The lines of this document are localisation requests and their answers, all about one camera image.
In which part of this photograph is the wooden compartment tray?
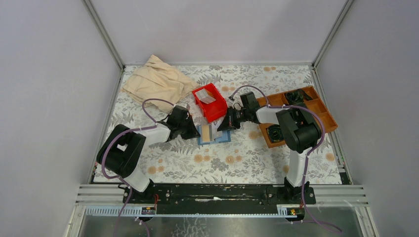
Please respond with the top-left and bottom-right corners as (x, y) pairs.
(257, 86), (338, 148)

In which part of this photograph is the blue card holder wallet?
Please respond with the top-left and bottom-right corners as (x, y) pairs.
(197, 120), (231, 146)

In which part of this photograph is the tan credit card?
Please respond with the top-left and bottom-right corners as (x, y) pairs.
(201, 125), (211, 143)

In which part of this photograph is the black coiled cable bundle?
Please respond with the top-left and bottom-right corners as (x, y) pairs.
(285, 89), (313, 105)

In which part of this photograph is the beige crumpled cloth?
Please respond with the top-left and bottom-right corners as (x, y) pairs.
(122, 55), (200, 113)

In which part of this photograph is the green black coiled cable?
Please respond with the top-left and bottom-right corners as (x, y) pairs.
(266, 124), (284, 143)

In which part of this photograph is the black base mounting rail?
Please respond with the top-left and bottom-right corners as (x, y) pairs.
(123, 183), (316, 215)

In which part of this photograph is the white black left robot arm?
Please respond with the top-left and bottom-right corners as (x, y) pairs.
(96, 105), (200, 203)

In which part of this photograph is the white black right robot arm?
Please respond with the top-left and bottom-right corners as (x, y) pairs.
(217, 92), (325, 203)

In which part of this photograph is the stack of credit cards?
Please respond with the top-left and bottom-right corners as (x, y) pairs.
(195, 88), (216, 104)

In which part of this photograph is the floral patterned table mat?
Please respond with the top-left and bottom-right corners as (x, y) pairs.
(106, 65), (341, 184)

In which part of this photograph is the red plastic bin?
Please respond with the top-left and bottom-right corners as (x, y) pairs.
(192, 83), (227, 123)

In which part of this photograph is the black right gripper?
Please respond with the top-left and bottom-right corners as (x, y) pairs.
(217, 106), (249, 132)

